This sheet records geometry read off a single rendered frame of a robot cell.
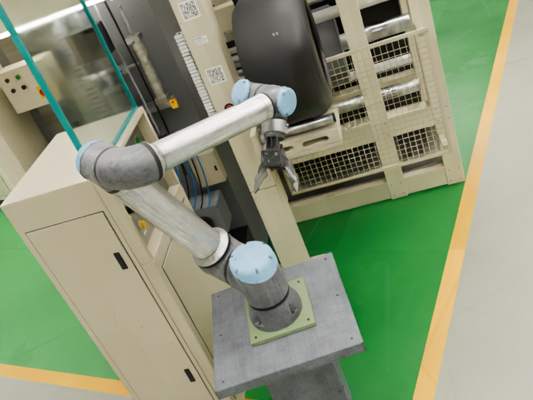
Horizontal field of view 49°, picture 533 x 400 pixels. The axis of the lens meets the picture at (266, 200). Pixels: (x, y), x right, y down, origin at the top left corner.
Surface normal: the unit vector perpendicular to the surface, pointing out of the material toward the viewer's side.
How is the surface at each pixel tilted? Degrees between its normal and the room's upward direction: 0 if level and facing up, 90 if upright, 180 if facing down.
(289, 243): 90
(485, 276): 0
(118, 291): 90
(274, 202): 90
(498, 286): 0
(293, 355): 0
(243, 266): 9
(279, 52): 70
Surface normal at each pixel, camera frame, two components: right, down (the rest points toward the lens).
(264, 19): -0.29, -0.28
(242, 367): -0.33, -0.80
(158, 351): -0.05, 0.54
